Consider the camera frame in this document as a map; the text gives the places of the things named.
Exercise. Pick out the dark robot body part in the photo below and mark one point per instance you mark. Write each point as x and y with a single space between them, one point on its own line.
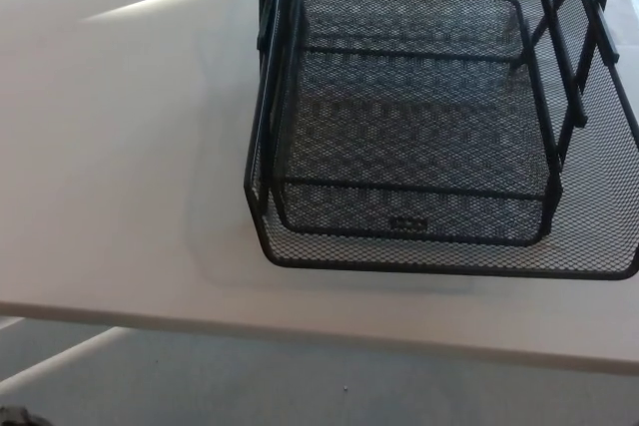
20 417

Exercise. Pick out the black mesh sliding tray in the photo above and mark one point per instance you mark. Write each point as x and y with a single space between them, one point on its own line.
599 206

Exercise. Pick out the black mesh tray with label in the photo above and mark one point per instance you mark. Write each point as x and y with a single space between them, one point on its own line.
409 223

